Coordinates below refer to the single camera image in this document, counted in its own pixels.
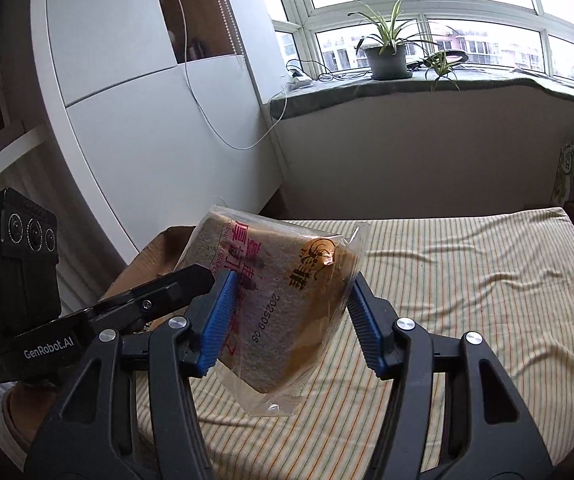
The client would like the black ring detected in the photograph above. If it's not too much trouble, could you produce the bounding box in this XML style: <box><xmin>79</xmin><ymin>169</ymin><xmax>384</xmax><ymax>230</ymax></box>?
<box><xmin>407</xmin><ymin>50</ymin><xmax>470</xmax><ymax>68</ymax></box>

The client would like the white cabinet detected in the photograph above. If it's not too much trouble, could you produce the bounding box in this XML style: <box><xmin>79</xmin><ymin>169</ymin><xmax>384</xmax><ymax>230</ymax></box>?
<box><xmin>32</xmin><ymin>0</ymin><xmax>288</xmax><ymax>266</ymax></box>

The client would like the white framed window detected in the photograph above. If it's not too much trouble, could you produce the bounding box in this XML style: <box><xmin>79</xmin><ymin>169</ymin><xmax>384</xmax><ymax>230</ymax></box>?
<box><xmin>267</xmin><ymin>0</ymin><xmax>574</xmax><ymax>96</ymax></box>

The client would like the person's left hand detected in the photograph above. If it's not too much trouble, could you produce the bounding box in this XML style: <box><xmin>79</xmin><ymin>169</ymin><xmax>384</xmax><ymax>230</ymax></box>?
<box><xmin>6</xmin><ymin>384</ymin><xmax>64</xmax><ymax>438</ymax></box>

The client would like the dark stone window sill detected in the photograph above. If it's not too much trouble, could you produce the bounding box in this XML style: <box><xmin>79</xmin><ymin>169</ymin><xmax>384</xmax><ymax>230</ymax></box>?
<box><xmin>269</xmin><ymin>70</ymin><xmax>574</xmax><ymax>121</ymax></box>

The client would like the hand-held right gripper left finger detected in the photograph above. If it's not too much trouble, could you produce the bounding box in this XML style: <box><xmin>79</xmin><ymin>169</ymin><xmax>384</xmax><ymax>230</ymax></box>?
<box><xmin>24</xmin><ymin>270</ymin><xmax>238</xmax><ymax>480</ymax></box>

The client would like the small spider plant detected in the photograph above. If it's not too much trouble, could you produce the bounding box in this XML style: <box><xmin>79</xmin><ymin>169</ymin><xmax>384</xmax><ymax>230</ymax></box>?
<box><xmin>424</xmin><ymin>50</ymin><xmax>463</xmax><ymax>92</ymax></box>

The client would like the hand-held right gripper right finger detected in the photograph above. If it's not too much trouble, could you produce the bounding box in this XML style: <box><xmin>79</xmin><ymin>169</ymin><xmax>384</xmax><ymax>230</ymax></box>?
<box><xmin>349</xmin><ymin>272</ymin><xmax>553</xmax><ymax>480</ymax></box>

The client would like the potted spider plant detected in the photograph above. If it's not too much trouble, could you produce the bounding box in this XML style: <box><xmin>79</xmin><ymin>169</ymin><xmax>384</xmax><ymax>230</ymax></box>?
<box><xmin>348</xmin><ymin>0</ymin><xmax>438</xmax><ymax>81</ymax></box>

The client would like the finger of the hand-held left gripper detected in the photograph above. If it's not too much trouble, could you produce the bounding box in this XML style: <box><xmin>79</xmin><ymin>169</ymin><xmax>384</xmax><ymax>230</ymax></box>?
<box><xmin>92</xmin><ymin>266</ymin><xmax>216</xmax><ymax>336</ymax></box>

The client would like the cardboard box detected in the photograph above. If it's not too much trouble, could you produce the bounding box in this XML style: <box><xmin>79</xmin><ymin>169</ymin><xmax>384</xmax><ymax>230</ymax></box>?
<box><xmin>98</xmin><ymin>225</ymin><xmax>218</xmax><ymax>333</ymax></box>

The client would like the person's left forearm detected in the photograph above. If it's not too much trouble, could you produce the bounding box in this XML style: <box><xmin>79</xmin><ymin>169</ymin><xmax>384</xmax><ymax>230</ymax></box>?
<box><xmin>1</xmin><ymin>395</ymin><xmax>38</xmax><ymax>453</ymax></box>

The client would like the black cable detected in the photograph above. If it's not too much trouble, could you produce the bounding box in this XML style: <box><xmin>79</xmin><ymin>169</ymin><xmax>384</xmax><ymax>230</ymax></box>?
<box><xmin>287</xmin><ymin>59</ymin><xmax>373</xmax><ymax>82</ymax></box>

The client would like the white cable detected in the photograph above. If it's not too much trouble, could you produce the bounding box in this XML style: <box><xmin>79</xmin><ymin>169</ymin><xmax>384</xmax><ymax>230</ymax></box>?
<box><xmin>159</xmin><ymin>0</ymin><xmax>288</xmax><ymax>151</ymax></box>

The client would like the sliced bread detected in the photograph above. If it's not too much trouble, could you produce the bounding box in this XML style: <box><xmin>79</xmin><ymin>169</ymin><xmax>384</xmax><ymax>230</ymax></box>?
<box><xmin>174</xmin><ymin>204</ymin><xmax>370</xmax><ymax>418</ymax></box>

